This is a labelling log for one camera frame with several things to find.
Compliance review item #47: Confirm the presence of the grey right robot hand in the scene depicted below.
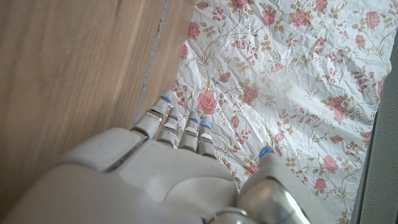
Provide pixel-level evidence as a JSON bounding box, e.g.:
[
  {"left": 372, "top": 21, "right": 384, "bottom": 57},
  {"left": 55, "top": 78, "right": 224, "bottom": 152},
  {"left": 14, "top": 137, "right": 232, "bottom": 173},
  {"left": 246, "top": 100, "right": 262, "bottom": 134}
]
[{"left": 0, "top": 89, "right": 335, "bottom": 224}]

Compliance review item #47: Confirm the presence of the floral print backdrop cloth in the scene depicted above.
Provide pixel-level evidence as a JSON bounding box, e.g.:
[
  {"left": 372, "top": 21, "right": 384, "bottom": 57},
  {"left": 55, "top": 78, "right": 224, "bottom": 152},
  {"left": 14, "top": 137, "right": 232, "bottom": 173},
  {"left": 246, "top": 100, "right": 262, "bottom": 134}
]
[{"left": 172, "top": 0, "right": 398, "bottom": 224}]

